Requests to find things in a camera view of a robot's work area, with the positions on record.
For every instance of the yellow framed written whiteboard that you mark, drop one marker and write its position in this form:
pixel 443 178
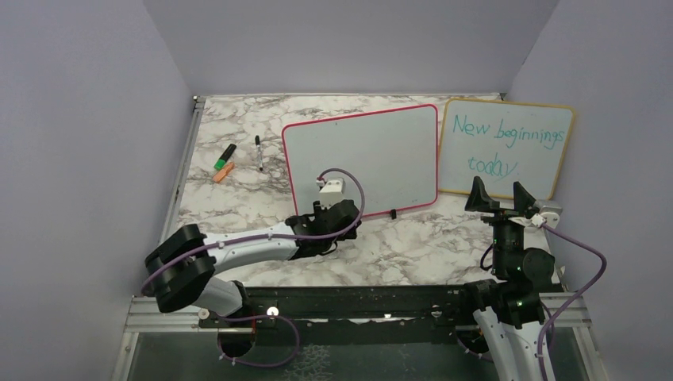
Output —
pixel 503 143

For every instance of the black whiteboard marker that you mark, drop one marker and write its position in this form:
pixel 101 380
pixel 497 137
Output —
pixel 259 153

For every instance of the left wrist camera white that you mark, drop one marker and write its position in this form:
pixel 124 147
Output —
pixel 331 191

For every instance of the red framed whiteboard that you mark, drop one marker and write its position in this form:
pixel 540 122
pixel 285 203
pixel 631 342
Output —
pixel 391 154

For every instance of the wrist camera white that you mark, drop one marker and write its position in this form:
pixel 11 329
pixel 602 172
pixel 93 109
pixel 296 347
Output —
pixel 546 212
pixel 331 191

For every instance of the orange highlighter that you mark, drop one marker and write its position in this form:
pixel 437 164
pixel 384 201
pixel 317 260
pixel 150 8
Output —
pixel 223 173

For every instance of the green highlighter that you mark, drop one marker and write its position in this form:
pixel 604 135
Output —
pixel 224 157

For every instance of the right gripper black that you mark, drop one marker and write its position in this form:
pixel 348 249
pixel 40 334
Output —
pixel 523 200

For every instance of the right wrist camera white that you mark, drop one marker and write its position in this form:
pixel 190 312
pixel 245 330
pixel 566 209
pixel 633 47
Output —
pixel 546 212

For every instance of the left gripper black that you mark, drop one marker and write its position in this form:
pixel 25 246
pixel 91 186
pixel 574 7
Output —
pixel 318 211

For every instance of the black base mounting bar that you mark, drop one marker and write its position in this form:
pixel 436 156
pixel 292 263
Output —
pixel 275 316

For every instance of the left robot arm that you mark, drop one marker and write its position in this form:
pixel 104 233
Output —
pixel 183 269

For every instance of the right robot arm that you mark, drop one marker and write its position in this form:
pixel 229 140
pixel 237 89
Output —
pixel 508 310

